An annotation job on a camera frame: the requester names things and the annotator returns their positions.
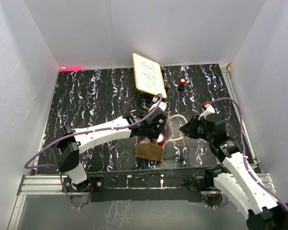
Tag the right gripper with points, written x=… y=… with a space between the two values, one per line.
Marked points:
x=188 y=129

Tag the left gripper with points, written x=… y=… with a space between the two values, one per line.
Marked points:
x=155 y=131

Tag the red cola can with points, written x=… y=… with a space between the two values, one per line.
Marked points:
x=144 y=140
x=159 y=141

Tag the red cola can front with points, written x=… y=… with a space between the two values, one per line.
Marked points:
x=144 y=140

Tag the canvas tote bag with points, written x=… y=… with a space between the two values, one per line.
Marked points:
x=153 y=152

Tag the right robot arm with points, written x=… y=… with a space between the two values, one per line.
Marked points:
x=235 y=178

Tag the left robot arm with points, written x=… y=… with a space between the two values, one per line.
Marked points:
x=77 y=141

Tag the red emergency button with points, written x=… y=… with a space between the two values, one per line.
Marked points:
x=181 y=85

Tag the pink tape strip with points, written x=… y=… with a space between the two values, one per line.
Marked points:
x=65 y=69

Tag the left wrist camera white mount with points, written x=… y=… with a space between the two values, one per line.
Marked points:
x=157 y=102

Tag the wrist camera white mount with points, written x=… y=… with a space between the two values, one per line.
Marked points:
x=207 y=109
x=157 y=102

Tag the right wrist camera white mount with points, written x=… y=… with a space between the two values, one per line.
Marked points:
x=207 y=109

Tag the white board with wooden frame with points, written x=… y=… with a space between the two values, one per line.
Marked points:
x=148 y=76

